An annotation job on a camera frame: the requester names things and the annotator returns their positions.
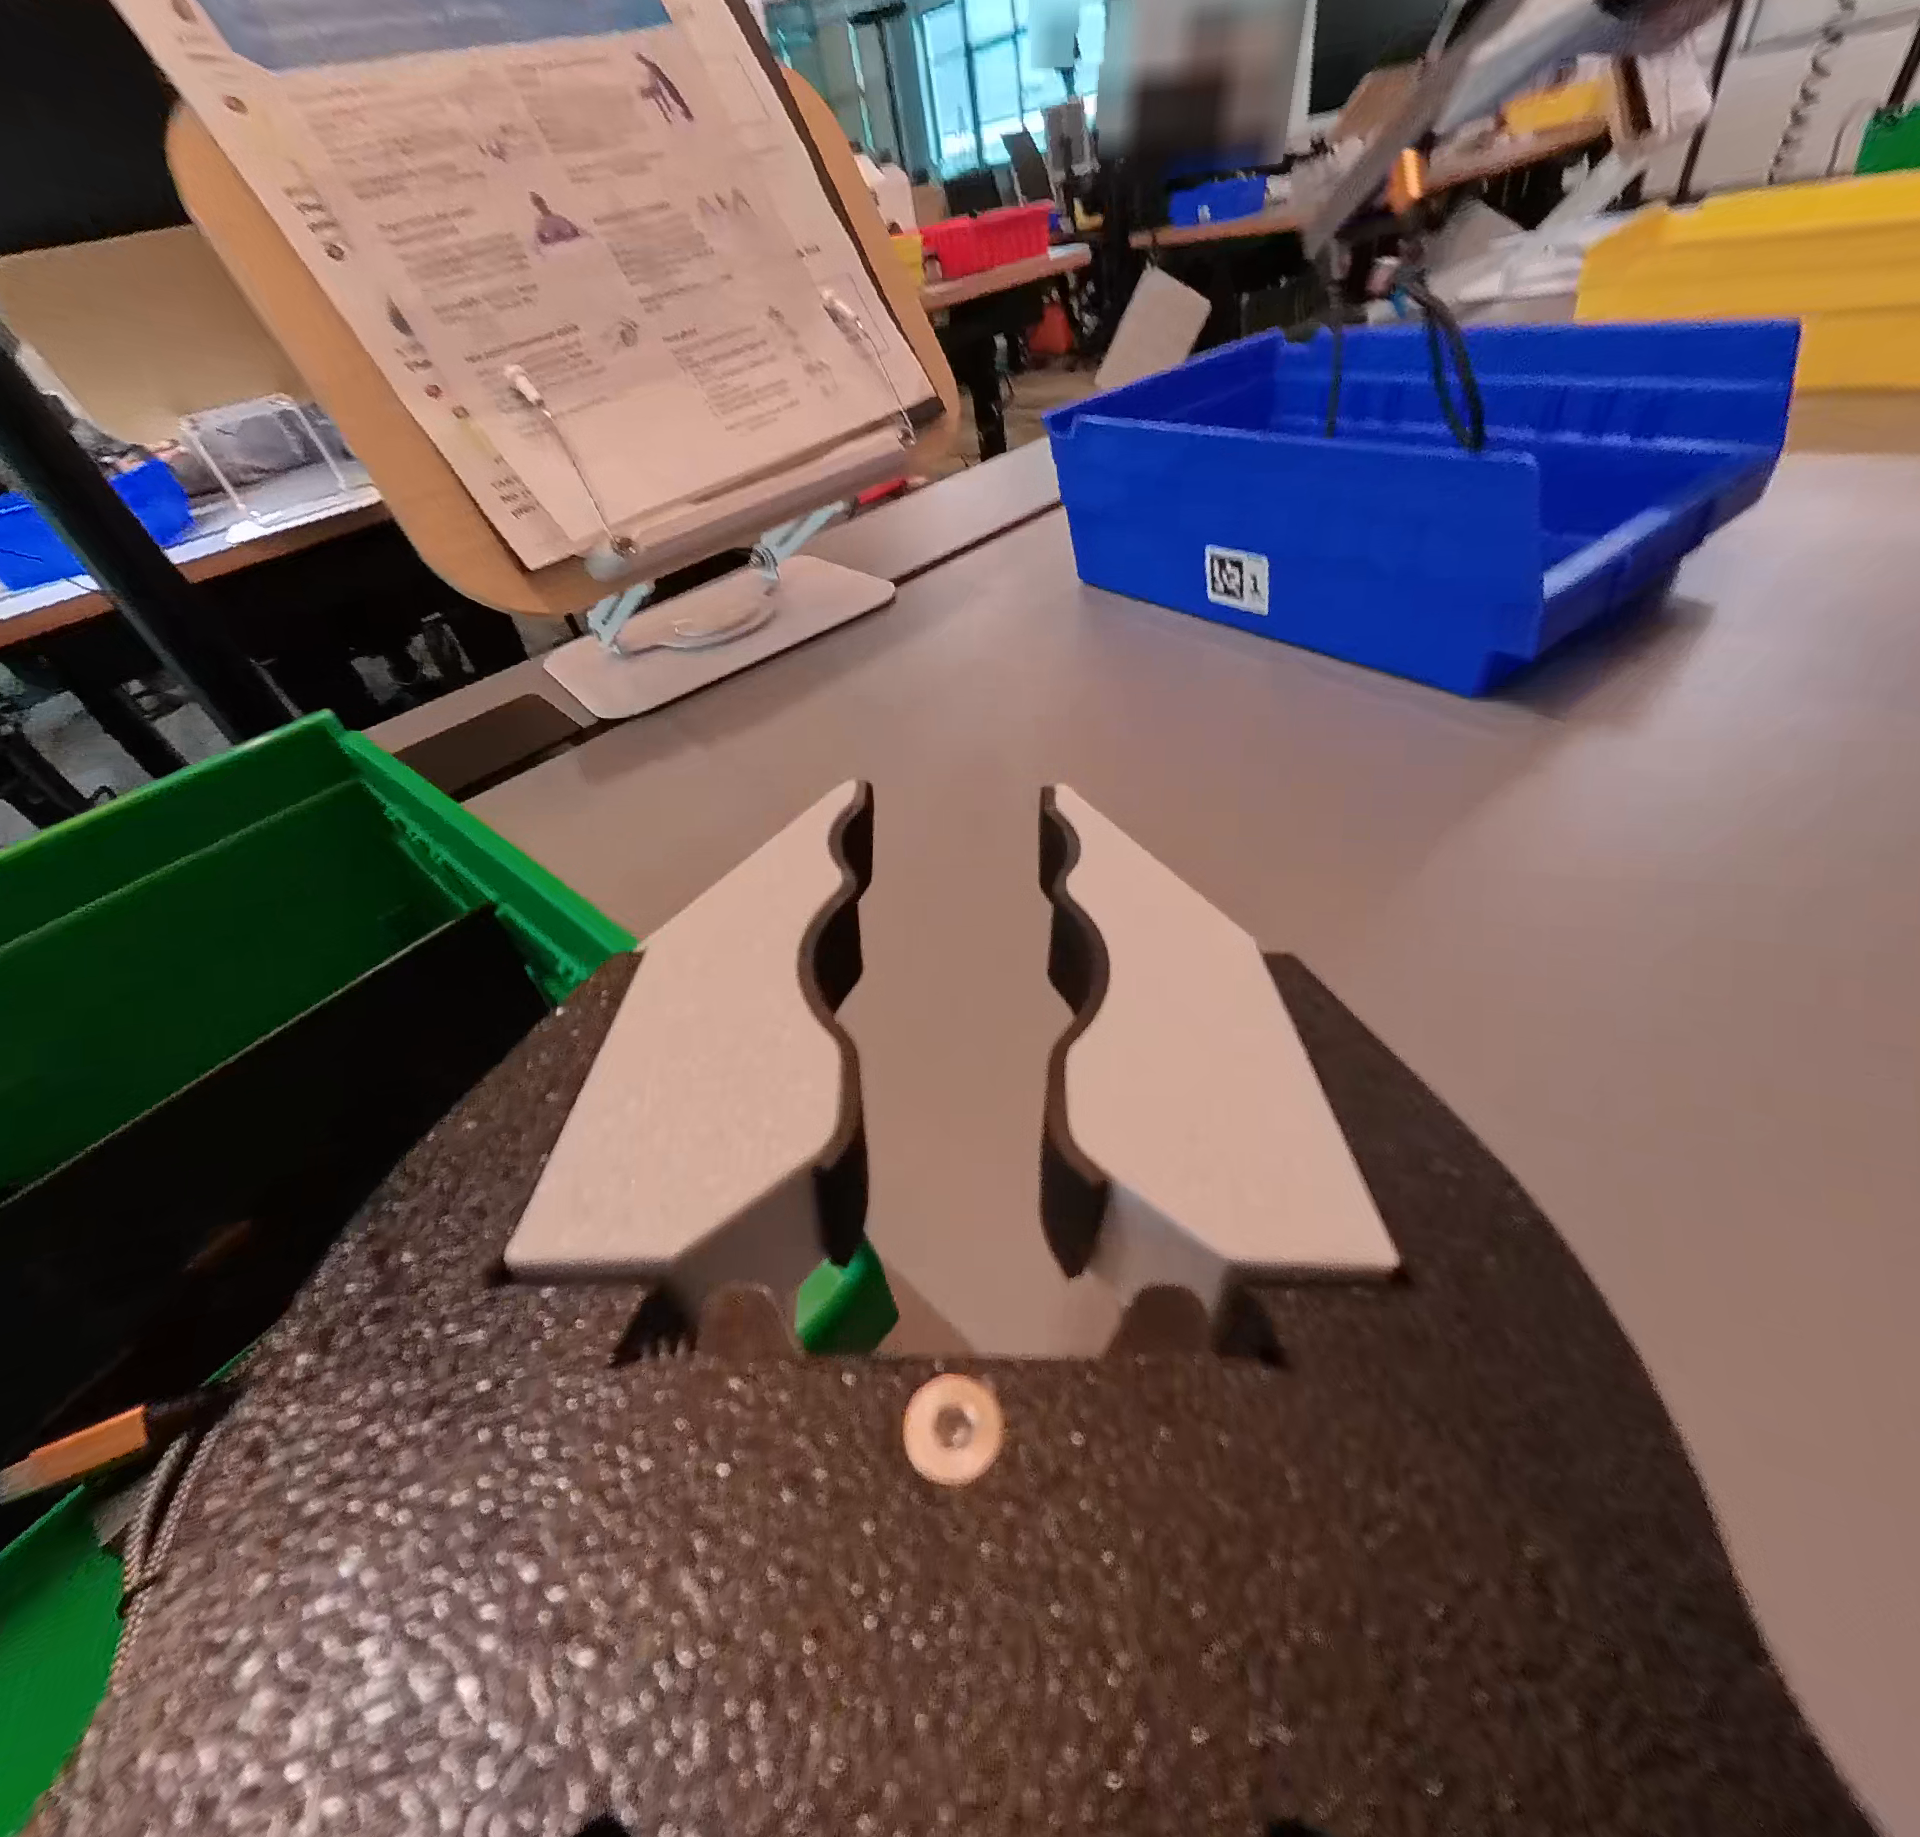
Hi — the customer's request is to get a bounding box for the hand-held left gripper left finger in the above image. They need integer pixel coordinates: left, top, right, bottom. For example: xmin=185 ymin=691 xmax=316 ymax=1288
xmin=502 ymin=777 xmax=875 ymax=1335

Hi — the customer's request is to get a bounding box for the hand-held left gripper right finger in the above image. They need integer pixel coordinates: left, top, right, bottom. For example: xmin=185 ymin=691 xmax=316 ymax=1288
xmin=1038 ymin=785 xmax=1403 ymax=1344

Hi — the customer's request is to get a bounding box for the black cable with blue tie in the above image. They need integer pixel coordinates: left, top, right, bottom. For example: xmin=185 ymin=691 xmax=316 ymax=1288
xmin=1319 ymin=149 xmax=1489 ymax=454

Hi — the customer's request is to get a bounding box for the green storage bin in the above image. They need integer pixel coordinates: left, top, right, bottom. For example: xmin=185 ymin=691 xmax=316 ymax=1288
xmin=0 ymin=711 xmax=902 ymax=1831

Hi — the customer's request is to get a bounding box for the blue storage bin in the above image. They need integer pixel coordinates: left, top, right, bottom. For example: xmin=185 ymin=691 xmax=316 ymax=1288
xmin=1046 ymin=320 xmax=1802 ymax=698

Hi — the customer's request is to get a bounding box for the black cable with yellow tie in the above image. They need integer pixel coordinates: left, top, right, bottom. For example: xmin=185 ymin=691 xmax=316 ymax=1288
xmin=0 ymin=1393 xmax=228 ymax=1501

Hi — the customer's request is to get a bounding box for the grey desk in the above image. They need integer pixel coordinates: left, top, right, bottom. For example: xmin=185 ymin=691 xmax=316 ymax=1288
xmin=361 ymin=395 xmax=1920 ymax=1837

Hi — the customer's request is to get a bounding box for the large yellow bin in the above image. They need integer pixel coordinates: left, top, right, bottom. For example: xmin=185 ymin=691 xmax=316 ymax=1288
xmin=1576 ymin=172 xmax=1920 ymax=395

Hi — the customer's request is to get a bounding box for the red bin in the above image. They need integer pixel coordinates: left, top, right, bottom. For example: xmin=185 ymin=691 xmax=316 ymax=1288
xmin=917 ymin=205 xmax=1056 ymax=283

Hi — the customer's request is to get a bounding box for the laminated sheet with blue banner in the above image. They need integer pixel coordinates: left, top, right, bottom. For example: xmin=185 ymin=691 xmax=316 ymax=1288
xmin=52 ymin=0 xmax=944 ymax=575

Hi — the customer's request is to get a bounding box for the large black monitor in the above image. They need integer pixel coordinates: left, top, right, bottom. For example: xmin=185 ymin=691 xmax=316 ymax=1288
xmin=0 ymin=0 xmax=192 ymax=254

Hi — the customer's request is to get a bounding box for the black desk cable cover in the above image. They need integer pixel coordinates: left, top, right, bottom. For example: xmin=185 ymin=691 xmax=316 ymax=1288
xmin=366 ymin=687 xmax=598 ymax=804

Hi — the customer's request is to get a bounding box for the grey braided cable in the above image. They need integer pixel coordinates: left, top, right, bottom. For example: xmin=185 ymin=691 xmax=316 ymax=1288
xmin=123 ymin=1422 xmax=219 ymax=1597

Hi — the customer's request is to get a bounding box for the black steel post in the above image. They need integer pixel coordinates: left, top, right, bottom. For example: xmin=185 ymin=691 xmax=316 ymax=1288
xmin=0 ymin=320 xmax=297 ymax=745

